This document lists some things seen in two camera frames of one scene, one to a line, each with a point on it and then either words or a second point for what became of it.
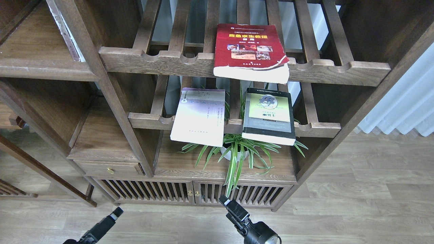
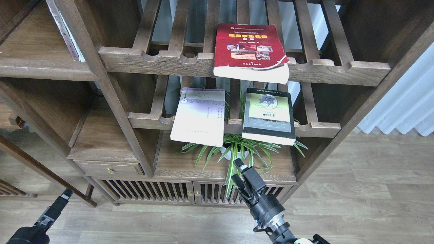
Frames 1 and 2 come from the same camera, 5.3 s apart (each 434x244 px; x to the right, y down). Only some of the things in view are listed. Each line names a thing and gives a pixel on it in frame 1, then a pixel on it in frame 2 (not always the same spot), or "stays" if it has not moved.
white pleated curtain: (409, 105) stays
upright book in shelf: (76, 54) stays
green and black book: (269, 116) stays
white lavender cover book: (200, 116) stays
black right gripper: (259, 232) → (267, 211)
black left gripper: (99, 229) → (30, 235)
